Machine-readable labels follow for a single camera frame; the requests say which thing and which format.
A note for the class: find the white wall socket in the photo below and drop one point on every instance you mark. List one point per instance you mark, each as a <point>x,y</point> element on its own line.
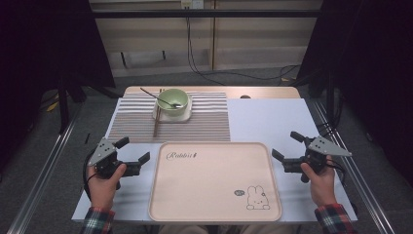
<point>192,3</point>

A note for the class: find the black horizontal bar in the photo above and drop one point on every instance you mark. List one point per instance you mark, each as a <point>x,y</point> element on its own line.
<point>227,13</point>

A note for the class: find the person's left hand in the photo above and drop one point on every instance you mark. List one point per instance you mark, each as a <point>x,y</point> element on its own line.
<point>102,190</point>

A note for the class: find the wooden cabinet with monitor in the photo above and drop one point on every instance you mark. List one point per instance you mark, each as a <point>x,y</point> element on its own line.
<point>259,35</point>

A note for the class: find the green bowl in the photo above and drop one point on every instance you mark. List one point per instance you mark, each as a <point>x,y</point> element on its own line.
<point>173,112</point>

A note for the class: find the beige tray with rabbit print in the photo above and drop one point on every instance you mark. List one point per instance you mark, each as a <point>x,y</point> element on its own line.
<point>211,182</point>

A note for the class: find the person's right hand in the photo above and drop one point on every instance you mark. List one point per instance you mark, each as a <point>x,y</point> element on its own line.
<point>319,185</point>

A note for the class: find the striped placemat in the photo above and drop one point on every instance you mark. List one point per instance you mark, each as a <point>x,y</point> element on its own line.
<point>204,125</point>

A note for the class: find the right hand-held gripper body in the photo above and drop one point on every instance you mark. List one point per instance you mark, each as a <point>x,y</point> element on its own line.
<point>316,152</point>

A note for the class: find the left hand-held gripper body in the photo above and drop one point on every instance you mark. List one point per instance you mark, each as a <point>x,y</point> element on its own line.
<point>104,162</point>

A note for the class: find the yellow floor tape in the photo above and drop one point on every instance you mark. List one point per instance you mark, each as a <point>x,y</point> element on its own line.
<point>52,105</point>

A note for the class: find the black metal stand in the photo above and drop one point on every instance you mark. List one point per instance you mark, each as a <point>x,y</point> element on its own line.
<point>63,104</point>

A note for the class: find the metal floor rail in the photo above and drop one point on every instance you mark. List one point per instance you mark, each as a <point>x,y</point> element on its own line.
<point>363,182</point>
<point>42,182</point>

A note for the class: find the dark curtain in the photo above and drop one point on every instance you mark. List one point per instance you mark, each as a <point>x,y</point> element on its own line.
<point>42,42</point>
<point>373,48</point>

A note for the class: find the white square plate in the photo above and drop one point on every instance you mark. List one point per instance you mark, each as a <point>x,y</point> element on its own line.
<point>181,119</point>

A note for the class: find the metal spoon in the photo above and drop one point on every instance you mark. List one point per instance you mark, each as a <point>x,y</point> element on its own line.
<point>152,95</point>

